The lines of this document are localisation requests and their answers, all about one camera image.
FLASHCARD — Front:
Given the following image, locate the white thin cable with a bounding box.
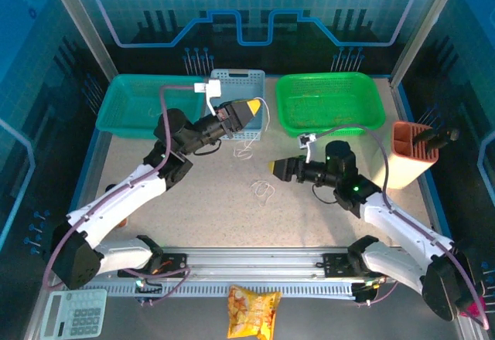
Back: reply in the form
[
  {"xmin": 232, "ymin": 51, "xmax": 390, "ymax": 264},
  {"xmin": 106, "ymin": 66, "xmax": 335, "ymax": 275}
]
[
  {"xmin": 250, "ymin": 179, "xmax": 277, "ymax": 208},
  {"xmin": 233, "ymin": 97, "xmax": 271, "ymax": 161}
]

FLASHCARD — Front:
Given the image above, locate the pale blue perforated basket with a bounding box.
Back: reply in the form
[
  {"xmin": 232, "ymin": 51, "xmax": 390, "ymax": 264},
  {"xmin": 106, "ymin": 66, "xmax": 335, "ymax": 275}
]
[{"xmin": 203, "ymin": 68, "xmax": 267, "ymax": 141}]

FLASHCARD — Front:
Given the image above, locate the teal plastic basket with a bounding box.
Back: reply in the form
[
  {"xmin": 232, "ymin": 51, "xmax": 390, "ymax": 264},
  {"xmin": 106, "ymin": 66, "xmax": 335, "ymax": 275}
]
[{"xmin": 95, "ymin": 73, "xmax": 206, "ymax": 141}]

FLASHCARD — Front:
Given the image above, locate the terracotta slotted holder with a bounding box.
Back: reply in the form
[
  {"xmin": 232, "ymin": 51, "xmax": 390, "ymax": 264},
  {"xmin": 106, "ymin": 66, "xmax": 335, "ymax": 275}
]
[{"xmin": 386, "ymin": 121, "xmax": 440, "ymax": 190}]

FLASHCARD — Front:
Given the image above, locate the bright green plastic basket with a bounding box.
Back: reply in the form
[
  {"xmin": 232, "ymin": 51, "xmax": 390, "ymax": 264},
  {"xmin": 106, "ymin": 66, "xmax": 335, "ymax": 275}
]
[{"xmin": 275, "ymin": 71, "xmax": 387, "ymax": 139}]

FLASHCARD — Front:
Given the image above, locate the yellow chips bag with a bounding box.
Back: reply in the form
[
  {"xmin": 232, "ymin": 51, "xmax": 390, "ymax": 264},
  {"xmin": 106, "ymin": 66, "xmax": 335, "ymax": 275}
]
[{"xmin": 226, "ymin": 284, "xmax": 283, "ymax": 340}]

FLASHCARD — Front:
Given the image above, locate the pink plastic cup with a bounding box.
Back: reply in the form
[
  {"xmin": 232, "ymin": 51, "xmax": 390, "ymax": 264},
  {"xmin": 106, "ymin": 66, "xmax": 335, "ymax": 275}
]
[{"xmin": 463, "ymin": 296, "xmax": 487, "ymax": 318}]

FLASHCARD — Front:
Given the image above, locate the white calculator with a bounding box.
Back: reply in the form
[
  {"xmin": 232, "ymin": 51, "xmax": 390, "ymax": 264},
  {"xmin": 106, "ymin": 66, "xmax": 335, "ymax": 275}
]
[{"xmin": 39, "ymin": 288, "xmax": 108, "ymax": 339}]

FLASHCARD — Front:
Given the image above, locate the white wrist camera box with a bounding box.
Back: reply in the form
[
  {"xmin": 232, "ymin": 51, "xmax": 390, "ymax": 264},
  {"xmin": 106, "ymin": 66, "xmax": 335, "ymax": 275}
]
[
  {"xmin": 296, "ymin": 133, "xmax": 319, "ymax": 163},
  {"xmin": 193, "ymin": 79, "xmax": 224, "ymax": 117}
]

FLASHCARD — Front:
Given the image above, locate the purple camera cable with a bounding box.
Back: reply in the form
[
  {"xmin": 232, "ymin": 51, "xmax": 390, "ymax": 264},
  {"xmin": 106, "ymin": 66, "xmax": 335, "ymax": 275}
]
[
  {"xmin": 316, "ymin": 124, "xmax": 489, "ymax": 330},
  {"xmin": 43, "ymin": 83, "xmax": 196, "ymax": 306}
]

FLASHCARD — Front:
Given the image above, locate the black handled tool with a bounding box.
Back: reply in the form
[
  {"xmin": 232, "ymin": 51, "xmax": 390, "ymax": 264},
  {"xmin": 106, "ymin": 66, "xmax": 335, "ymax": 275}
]
[{"xmin": 411, "ymin": 126, "xmax": 461, "ymax": 151}]

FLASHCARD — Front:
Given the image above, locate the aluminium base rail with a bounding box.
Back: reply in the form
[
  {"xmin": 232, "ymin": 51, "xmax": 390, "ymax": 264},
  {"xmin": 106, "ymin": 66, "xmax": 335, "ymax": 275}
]
[{"xmin": 49, "ymin": 246, "xmax": 463, "ymax": 285}]

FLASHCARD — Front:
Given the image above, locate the slotted cable duct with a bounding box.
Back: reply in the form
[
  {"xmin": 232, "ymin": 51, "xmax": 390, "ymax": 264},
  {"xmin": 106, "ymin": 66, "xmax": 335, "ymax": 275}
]
[{"xmin": 61, "ymin": 282, "xmax": 357, "ymax": 299}]

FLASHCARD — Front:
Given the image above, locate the aluminium frame post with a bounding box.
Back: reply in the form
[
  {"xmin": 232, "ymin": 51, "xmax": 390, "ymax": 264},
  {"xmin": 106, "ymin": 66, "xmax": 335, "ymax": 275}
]
[
  {"xmin": 41, "ymin": 0, "xmax": 119, "ymax": 80},
  {"xmin": 388, "ymin": 0, "xmax": 463, "ymax": 90}
]

